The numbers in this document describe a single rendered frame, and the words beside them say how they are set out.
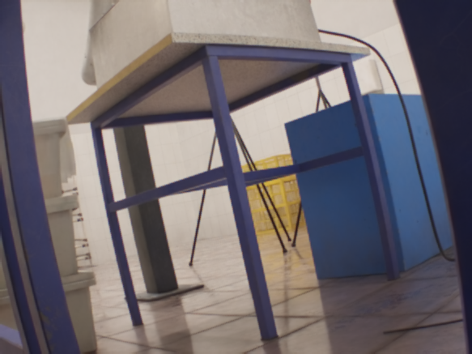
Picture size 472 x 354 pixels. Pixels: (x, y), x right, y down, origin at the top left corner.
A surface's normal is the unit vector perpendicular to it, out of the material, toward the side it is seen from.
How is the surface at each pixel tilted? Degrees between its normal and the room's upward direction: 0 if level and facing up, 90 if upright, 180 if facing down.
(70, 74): 90
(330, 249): 90
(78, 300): 96
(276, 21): 90
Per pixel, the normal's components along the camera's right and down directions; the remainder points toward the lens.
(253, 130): -0.76, 0.13
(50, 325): 0.61, -0.17
